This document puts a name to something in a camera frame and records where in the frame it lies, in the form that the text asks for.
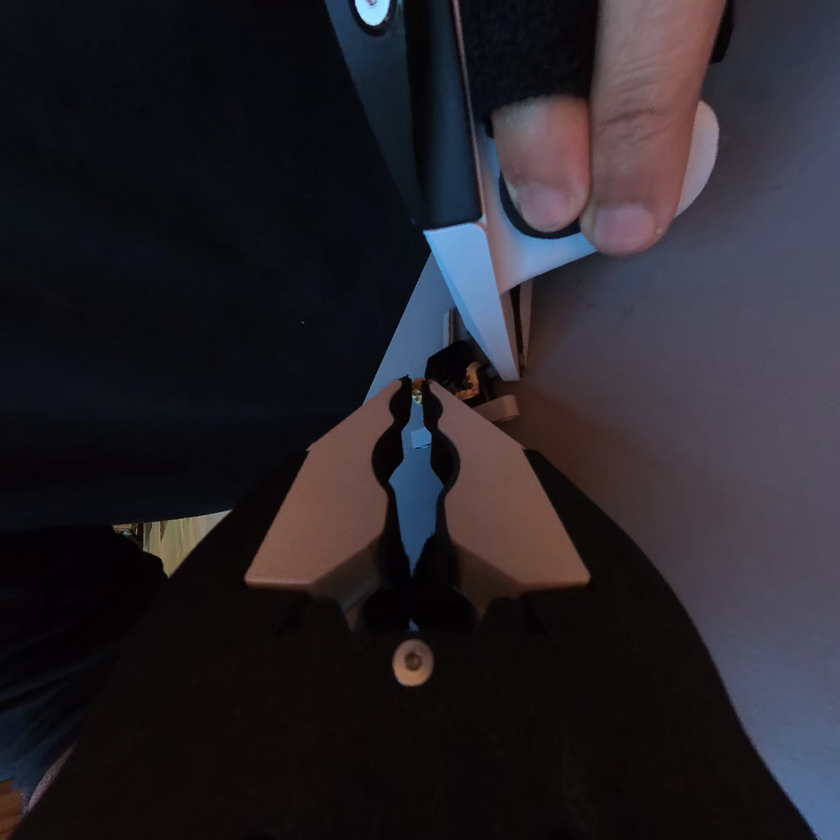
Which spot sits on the person's left hand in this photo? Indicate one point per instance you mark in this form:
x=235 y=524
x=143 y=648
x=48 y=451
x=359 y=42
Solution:
x=643 y=131

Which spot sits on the tan lego gear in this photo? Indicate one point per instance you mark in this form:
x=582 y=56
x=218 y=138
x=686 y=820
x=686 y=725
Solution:
x=415 y=394

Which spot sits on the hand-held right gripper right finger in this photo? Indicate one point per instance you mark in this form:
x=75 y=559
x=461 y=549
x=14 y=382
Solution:
x=512 y=518

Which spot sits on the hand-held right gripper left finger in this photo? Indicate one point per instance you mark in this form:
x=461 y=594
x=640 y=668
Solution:
x=321 y=518

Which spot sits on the lego gear axle assembly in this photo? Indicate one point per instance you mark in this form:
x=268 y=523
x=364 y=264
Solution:
x=453 y=361

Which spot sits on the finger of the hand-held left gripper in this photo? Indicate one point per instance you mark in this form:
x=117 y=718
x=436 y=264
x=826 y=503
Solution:
x=472 y=275
x=524 y=321

